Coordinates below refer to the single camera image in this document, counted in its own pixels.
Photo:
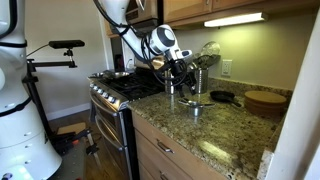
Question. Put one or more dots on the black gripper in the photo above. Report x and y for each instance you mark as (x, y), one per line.
(180, 71)

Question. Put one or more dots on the small silver measuring cup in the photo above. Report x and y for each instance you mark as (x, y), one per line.
(186, 102)

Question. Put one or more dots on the large silver measuring cup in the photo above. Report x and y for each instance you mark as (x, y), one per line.
(196, 110)

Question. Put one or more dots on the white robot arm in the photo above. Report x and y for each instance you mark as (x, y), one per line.
(20, 133)

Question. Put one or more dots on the black cast iron skillet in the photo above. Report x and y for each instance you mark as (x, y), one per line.
(222, 96)

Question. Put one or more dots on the steel frying pan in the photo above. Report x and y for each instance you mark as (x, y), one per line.
(115, 74)

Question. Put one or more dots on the wooden upper cabinets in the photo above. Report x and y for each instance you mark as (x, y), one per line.
(186, 8)

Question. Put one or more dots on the wooden cabinets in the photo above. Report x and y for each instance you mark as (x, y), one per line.
(186, 8)
(150, 160)

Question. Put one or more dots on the wooden lower cabinets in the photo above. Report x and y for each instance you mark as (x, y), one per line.
(150, 160)

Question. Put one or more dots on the under-cabinet light bar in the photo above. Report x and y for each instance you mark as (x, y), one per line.
(235, 20)

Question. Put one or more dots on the stainless steel gas range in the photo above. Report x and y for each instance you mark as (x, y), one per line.
(113, 133)

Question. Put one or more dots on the black orange bar clamp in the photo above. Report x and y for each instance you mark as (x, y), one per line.
(91, 148)
(65, 140)

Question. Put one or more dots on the white pantry door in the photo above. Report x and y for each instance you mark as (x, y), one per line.
(293, 133)

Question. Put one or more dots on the flat wooden board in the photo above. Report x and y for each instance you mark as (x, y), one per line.
(71, 128)

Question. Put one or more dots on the robot mounting platform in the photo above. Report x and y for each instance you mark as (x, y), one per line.
(71, 163)

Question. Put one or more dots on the wrist mounted camera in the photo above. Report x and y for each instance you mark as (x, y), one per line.
(186, 54)

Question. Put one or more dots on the white wall outlet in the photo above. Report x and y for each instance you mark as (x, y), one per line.
(227, 67)

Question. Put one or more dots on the black camera bar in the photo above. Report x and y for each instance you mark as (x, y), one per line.
(66, 44)

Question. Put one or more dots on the black camera stand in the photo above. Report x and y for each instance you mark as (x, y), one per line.
(50, 64)

